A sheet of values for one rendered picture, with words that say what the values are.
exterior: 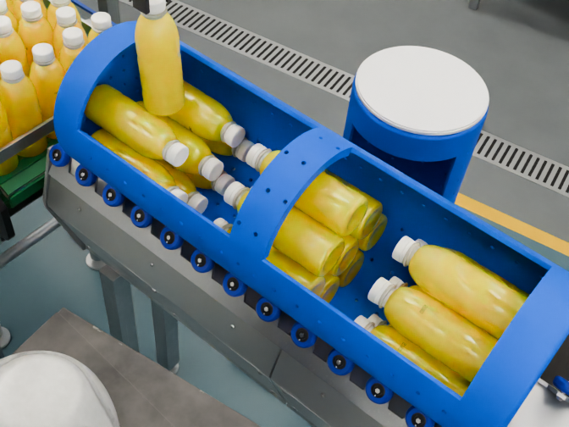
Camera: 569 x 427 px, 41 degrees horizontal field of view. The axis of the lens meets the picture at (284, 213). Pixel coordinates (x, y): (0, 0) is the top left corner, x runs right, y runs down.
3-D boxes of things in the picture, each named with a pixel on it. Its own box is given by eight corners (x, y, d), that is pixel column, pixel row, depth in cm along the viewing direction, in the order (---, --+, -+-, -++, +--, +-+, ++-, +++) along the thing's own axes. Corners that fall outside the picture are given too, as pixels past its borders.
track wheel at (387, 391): (396, 387, 115) (400, 385, 117) (372, 370, 117) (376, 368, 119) (382, 411, 116) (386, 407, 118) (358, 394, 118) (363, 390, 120)
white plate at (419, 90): (348, 42, 164) (348, 47, 165) (364, 130, 146) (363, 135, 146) (472, 47, 166) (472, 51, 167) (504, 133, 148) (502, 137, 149)
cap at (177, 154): (172, 139, 125) (179, 145, 124) (184, 142, 129) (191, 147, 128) (161, 160, 126) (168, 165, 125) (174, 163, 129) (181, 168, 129)
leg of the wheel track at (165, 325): (168, 380, 222) (158, 247, 175) (154, 368, 224) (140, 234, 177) (182, 367, 225) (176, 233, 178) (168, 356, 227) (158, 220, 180)
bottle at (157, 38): (193, 102, 131) (185, 7, 118) (163, 122, 127) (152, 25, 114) (164, 86, 134) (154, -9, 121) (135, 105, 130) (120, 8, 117)
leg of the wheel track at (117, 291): (134, 413, 214) (113, 284, 167) (119, 401, 216) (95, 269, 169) (148, 399, 217) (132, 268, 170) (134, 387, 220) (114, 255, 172)
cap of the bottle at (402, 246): (401, 258, 109) (391, 252, 109) (402, 268, 112) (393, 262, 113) (417, 238, 110) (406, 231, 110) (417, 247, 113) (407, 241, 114)
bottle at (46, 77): (34, 125, 159) (18, 53, 145) (64, 112, 162) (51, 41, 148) (51, 144, 156) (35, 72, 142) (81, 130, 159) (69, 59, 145)
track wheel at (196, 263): (214, 256, 129) (220, 255, 131) (195, 242, 131) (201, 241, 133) (203, 278, 130) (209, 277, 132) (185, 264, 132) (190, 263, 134)
